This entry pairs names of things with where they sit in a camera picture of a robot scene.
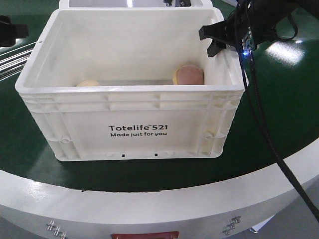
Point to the red warning label plate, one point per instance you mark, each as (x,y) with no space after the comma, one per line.
(161,235)

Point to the white plastic tote box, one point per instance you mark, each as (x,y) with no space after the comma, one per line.
(136,112)

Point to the chrome guide rail bars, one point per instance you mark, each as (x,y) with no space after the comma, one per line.
(12,61)

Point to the green circuit board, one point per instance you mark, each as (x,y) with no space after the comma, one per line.
(248,43)

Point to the brown round plush toy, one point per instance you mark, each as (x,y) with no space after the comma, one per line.
(188,74)

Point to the cream round plush toy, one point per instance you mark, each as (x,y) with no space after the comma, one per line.
(88,83)

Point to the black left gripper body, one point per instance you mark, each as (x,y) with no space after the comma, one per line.
(10,32)

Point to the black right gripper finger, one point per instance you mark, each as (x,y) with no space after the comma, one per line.
(215,47)
(215,31)

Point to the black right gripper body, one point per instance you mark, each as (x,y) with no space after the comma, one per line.
(260,17)

